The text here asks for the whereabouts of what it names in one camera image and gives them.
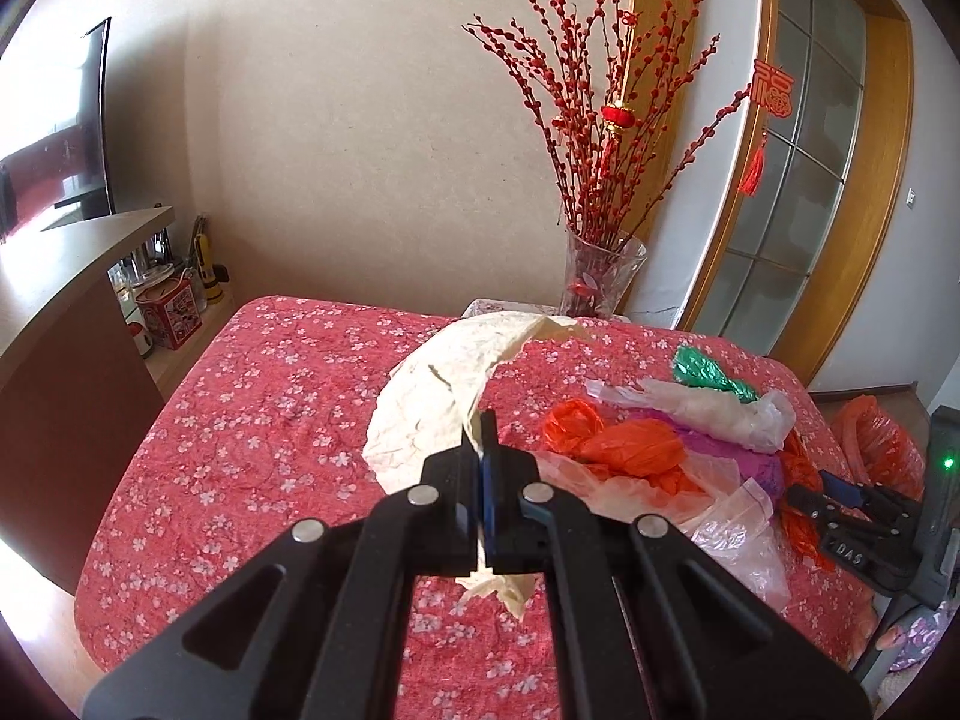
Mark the red lantern ornament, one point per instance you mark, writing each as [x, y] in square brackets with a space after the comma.
[616, 115]

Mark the black television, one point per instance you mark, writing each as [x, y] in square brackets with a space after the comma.
[52, 127]

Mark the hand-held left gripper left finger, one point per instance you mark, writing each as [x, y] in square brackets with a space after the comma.
[457, 502]

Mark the red floral tablecloth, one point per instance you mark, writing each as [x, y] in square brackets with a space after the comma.
[225, 427]

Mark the clear plastic bag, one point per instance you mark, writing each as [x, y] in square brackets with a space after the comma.
[739, 547]

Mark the cream plastic bag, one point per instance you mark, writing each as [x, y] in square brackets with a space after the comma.
[420, 405]

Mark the yellow flashlight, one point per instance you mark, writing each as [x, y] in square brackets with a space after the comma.
[204, 270]

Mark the clear glassware group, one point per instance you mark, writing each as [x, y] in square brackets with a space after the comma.
[150, 262]

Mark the red knot tassel decoration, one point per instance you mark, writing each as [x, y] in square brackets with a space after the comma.
[772, 86]

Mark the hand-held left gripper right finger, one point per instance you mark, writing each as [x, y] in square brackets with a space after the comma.
[491, 502]

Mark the brown wooden cabinet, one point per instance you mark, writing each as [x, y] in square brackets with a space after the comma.
[67, 360]

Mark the thin whitish plastic bag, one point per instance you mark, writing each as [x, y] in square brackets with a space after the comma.
[600, 491]

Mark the person's right forearm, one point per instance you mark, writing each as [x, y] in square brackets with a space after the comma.
[922, 637]

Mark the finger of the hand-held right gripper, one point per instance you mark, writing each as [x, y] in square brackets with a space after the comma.
[844, 487]
[814, 508]

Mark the wooden framed glass door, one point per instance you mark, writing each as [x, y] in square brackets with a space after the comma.
[817, 165]

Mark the milky translucent plastic bag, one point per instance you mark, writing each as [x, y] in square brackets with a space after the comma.
[720, 412]

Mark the red berry branches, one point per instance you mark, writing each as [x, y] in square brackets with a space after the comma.
[592, 165]

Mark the orange plastic bag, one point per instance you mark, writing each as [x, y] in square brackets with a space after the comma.
[802, 536]
[637, 450]

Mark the green plastic bag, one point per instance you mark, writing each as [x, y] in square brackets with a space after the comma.
[697, 371]

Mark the glass vase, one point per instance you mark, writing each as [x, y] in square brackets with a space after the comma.
[600, 277]

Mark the orange bag lined basket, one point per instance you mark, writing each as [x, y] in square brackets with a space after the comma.
[885, 442]

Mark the red tin box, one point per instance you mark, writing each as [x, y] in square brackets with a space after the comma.
[169, 315]

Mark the purple plastic bag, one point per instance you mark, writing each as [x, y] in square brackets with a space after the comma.
[750, 465]

